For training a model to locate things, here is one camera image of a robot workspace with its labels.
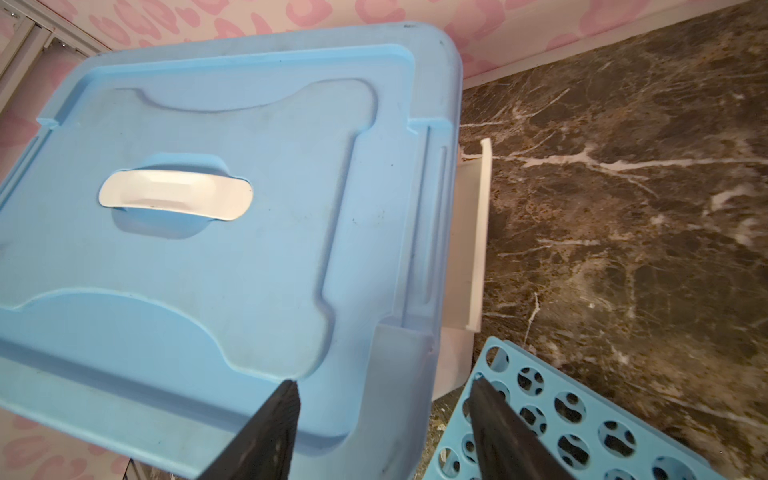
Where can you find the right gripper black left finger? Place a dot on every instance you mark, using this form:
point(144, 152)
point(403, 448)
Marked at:
point(263, 449)

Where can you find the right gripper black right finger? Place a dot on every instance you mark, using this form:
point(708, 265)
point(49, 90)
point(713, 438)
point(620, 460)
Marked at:
point(506, 447)

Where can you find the blue plastic box lid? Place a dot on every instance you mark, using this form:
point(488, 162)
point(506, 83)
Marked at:
point(194, 224)

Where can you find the white plastic storage box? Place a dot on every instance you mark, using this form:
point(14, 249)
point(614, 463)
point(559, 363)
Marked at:
point(465, 275)

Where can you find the blue test tube rack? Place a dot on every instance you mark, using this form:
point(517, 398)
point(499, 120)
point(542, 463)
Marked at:
point(589, 436)

